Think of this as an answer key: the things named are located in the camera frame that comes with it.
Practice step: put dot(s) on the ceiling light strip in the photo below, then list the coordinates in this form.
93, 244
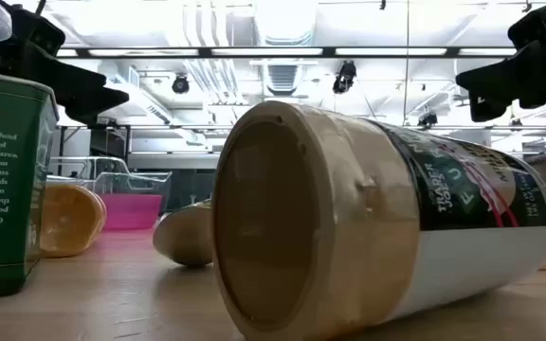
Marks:
145, 52
67, 52
486, 51
391, 51
268, 51

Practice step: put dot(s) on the clear rigid organizer bin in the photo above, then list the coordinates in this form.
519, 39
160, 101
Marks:
88, 163

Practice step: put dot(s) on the green pepper tin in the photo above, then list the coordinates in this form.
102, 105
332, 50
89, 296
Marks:
3, 189

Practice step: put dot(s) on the black hanging spotlight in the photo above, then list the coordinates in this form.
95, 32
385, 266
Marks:
427, 118
345, 76
180, 84

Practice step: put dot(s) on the pink plastic bowl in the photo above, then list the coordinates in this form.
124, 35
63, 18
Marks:
133, 213

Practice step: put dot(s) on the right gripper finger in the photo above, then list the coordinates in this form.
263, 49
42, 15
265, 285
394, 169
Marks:
505, 78
486, 109

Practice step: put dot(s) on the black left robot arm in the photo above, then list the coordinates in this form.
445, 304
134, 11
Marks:
31, 23

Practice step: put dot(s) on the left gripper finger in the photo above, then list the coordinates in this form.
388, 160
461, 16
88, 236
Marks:
88, 117
83, 92

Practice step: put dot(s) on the ceiling air duct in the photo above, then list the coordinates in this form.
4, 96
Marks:
285, 23

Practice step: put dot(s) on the black overhead beam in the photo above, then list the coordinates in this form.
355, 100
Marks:
329, 51

